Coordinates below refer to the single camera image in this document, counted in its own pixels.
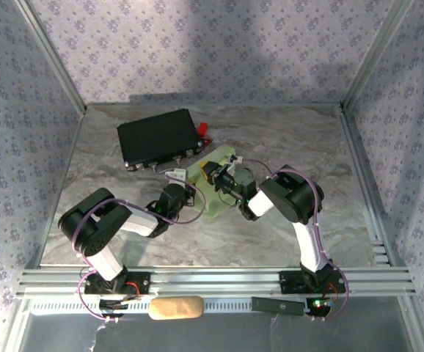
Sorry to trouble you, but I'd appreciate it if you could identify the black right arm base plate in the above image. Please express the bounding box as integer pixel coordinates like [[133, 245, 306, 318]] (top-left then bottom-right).
[[278, 270, 345, 296]]

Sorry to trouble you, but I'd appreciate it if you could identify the aluminium corner post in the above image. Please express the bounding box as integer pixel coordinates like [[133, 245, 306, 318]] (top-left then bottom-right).
[[340, 0, 417, 111], [13, 0, 88, 113]]

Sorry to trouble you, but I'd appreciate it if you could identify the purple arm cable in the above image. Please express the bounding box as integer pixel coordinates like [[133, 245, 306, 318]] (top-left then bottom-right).
[[71, 172, 208, 326], [238, 158, 351, 323]]

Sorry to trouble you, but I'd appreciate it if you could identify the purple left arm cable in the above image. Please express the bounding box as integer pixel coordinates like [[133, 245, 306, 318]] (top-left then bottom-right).
[[71, 172, 208, 326]]

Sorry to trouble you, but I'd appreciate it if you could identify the black briefcase with metal handle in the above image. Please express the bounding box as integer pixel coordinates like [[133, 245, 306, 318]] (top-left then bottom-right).
[[116, 109, 205, 174]]

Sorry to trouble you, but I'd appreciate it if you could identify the black controller board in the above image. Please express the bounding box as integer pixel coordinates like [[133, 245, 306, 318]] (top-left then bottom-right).
[[98, 298, 142, 316], [305, 297, 336, 318]]

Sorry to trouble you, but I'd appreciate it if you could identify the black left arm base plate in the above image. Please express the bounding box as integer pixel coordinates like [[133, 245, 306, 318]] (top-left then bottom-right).
[[79, 270, 151, 296]]

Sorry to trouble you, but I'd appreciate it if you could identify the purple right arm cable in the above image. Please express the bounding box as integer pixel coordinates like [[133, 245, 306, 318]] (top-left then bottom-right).
[[238, 158, 351, 323]]

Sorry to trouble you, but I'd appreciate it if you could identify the tan oblong sponge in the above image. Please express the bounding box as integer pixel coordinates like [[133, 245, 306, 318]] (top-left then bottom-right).
[[148, 295, 205, 321]]

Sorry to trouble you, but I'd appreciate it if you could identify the white slotted cable duct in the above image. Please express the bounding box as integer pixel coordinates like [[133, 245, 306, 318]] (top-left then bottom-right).
[[28, 296, 308, 315]]

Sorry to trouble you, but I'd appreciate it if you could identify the dark rectangular bar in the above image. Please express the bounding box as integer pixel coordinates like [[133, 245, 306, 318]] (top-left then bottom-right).
[[251, 296, 306, 317]]

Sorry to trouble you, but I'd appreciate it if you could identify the aluminium frame rail with slots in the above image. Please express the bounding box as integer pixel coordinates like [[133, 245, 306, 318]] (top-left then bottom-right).
[[15, 266, 417, 298]]

